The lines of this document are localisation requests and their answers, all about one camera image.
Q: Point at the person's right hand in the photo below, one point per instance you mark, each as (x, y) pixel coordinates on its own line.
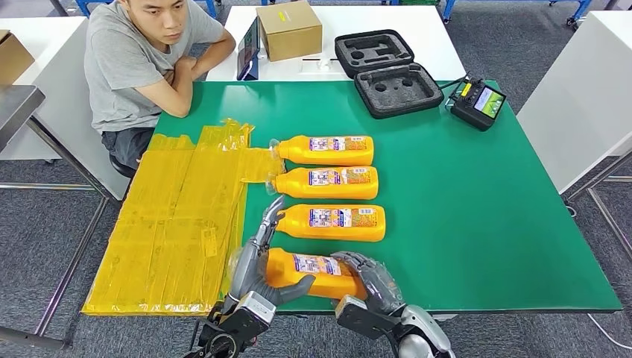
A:
(186, 65)

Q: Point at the person's left hand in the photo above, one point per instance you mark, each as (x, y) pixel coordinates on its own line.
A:
(171, 76)

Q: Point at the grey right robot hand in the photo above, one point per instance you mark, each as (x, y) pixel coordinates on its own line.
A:
(382, 289)

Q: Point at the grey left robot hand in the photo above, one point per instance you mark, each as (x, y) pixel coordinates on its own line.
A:
(247, 269)

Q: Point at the orange detergent bottle clear cap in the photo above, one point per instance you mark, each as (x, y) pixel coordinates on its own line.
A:
(296, 225)
(296, 184)
(281, 269)
(296, 150)

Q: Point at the person's left forearm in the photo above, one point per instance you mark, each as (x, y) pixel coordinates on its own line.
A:
(217, 54)

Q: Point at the person's right forearm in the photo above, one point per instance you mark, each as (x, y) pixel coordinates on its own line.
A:
(181, 95)

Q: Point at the person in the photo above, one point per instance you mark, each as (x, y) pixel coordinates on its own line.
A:
(118, 59)

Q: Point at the dark tablet with stand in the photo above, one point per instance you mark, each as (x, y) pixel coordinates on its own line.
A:
(249, 49)

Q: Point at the yellow taped cardboard mat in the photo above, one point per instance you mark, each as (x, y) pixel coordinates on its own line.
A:
(158, 237)

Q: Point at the black stool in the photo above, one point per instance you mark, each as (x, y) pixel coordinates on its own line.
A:
(121, 168)

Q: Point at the closed brown cardboard box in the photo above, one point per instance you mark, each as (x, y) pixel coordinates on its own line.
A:
(291, 34)

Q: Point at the white side table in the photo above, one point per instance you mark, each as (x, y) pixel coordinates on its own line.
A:
(54, 59)

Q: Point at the thin black pen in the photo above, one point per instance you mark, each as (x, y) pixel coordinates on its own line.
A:
(310, 59)

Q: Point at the small white plastic item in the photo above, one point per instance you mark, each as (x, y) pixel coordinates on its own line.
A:
(324, 63)

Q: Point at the grey metal table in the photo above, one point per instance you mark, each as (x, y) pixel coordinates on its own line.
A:
(15, 106)

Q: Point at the open brown cardboard box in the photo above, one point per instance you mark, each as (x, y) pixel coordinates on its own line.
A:
(12, 57)

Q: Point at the open black foam case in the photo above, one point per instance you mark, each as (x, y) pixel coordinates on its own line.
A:
(395, 91)

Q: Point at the black remote controller with screen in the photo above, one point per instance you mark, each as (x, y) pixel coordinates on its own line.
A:
(474, 106)

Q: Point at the white table with box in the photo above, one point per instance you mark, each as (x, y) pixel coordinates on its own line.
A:
(419, 34)

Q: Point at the green plastic crate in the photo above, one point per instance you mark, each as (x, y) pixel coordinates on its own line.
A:
(419, 2)

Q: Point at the white table with metal legs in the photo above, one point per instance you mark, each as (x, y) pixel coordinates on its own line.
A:
(577, 99)

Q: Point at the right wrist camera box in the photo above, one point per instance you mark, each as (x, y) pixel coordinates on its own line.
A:
(360, 318)

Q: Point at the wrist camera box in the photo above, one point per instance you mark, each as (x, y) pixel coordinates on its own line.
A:
(256, 309)
(360, 318)

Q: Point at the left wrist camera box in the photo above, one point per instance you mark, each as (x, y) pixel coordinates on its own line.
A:
(256, 309)

